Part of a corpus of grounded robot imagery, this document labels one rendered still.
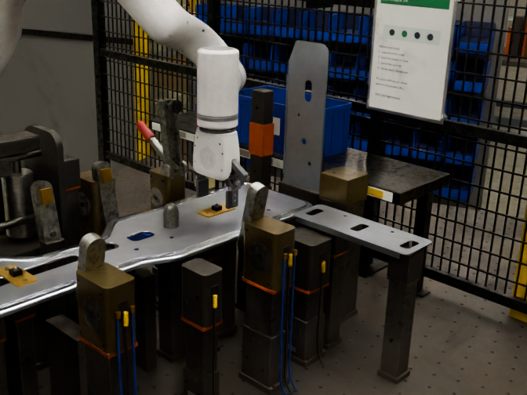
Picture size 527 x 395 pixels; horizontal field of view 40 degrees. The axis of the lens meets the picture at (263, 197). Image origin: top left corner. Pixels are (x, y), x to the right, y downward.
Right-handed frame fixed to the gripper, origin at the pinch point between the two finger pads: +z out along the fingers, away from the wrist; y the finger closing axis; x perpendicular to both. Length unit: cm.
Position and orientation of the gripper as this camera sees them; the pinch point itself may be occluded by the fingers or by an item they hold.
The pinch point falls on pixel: (216, 197)
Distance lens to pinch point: 154.0
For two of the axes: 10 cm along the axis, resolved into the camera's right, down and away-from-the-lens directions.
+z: -0.3, 9.4, 3.4
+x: 6.9, -2.3, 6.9
